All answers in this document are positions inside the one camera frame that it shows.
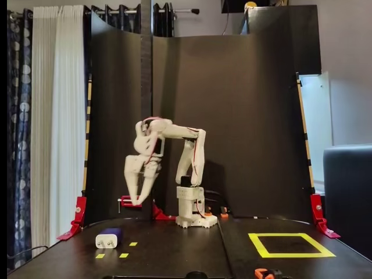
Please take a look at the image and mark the white fixed gripper finger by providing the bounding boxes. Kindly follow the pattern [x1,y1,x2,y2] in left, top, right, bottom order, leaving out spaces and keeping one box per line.
[124,173,142,206]

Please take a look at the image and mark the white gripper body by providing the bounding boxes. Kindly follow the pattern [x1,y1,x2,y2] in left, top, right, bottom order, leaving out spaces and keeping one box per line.
[124,155,162,177]

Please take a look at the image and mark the white moving gripper finger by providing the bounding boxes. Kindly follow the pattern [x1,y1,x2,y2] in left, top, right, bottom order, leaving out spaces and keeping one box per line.
[136,171,159,206]

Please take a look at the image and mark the blue and white charger block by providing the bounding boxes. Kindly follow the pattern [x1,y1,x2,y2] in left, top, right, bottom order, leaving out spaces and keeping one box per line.
[95,227,122,250]

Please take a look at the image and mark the red screw clamp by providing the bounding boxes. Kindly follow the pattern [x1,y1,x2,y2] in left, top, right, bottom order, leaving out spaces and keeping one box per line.
[117,195,143,213]

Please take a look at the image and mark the red table clamp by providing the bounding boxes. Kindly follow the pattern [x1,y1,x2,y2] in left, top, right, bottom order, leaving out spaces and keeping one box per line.
[56,196,87,241]
[310,194,341,239]

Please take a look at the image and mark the yellow black striped stick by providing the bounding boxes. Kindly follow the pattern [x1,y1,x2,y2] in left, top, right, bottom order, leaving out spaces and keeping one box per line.
[295,71,316,195]
[82,74,93,194]

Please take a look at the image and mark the white pleated curtain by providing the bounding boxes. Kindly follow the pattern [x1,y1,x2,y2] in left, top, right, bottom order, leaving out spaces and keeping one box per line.
[30,5,91,258]

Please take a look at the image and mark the black curved backdrop sheet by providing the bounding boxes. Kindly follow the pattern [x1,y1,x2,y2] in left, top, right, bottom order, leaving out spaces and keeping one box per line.
[84,11,314,226]

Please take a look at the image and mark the dark blue patterned curtain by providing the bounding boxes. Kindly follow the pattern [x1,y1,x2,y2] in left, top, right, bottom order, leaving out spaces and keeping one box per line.
[7,8,33,271]

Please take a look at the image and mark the dark grommet curtain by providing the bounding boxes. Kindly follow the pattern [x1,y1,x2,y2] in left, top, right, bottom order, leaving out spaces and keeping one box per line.
[84,2,175,38]

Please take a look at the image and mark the orange black spring clamp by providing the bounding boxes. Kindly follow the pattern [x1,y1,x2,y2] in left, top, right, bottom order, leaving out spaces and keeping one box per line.
[254,267,283,279]

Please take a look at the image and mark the silver curtain rod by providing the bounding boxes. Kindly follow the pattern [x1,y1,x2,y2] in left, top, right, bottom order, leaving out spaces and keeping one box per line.
[94,8,201,16]

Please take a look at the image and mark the yellow tape square outline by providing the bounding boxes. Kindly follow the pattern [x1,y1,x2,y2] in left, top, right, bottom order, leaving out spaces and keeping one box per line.
[248,232,337,259]

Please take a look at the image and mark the white cabinet door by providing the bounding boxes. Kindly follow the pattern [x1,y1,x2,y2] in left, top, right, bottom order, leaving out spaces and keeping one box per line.
[299,71,334,194]

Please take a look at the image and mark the red post bracket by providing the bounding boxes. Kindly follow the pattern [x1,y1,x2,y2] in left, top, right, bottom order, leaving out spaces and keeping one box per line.
[151,188,177,221]

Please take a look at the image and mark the red white servo wires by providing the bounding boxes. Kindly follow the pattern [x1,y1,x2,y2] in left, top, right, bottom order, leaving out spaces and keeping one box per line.
[141,115,168,165]

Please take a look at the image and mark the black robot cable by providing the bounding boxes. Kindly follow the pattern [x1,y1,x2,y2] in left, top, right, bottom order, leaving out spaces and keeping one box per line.
[205,188,233,217]

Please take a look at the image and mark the black power cable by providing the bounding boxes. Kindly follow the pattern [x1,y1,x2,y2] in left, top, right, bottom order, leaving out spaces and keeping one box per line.
[7,245,49,259]

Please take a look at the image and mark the thin black hanging cable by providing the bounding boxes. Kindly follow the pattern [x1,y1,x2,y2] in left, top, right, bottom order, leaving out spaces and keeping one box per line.
[222,0,230,35]

